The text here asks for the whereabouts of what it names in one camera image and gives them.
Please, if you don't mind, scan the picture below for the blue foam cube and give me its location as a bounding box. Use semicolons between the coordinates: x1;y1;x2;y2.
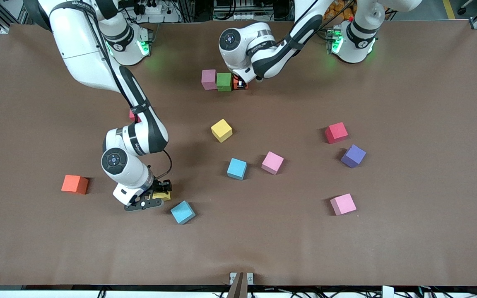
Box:
170;201;196;225
226;158;248;180

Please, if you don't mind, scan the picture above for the green foam cube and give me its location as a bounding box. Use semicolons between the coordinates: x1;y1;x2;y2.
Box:
216;72;234;92

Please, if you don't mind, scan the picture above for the brown paper table cover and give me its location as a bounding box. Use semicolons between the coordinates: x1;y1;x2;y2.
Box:
0;20;477;287

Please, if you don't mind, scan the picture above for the white power strip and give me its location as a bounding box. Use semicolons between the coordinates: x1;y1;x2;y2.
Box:
133;0;169;15

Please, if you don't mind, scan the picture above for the small metal bracket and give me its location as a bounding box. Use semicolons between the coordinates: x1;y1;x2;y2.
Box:
229;272;254;285

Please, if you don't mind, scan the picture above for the bag of orange items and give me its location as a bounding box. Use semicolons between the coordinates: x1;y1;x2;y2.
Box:
323;0;357;22

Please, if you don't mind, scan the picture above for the white table edge rail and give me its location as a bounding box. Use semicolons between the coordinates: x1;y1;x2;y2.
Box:
0;285;477;298

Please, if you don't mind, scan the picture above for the metal equipment rack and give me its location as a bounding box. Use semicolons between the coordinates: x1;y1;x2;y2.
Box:
213;0;256;21

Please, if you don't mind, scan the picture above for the purple foam cube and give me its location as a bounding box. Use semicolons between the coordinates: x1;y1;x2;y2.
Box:
340;144;367;168

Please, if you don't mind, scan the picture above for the pink foam cube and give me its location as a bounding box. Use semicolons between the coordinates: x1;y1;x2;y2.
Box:
261;151;284;175
330;193;357;216
201;69;218;91

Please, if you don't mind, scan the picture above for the grey camera support post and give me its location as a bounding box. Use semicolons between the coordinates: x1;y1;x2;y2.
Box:
226;272;248;298

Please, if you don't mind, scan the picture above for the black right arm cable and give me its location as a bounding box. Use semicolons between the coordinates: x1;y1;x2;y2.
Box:
81;8;173;180

